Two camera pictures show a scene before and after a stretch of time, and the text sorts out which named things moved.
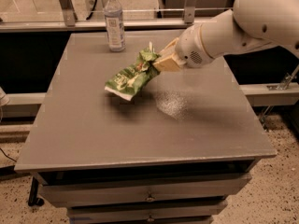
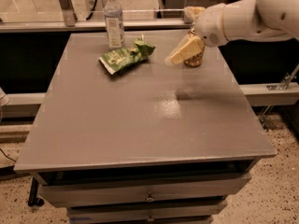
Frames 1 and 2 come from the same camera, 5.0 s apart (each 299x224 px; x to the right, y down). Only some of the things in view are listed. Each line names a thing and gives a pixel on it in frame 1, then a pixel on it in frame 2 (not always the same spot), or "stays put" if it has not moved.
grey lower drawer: x=149 y=212 stays put
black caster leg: x=34 y=200 stays put
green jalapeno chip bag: x=127 y=81 to x=124 y=57
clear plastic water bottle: x=115 y=22 stays put
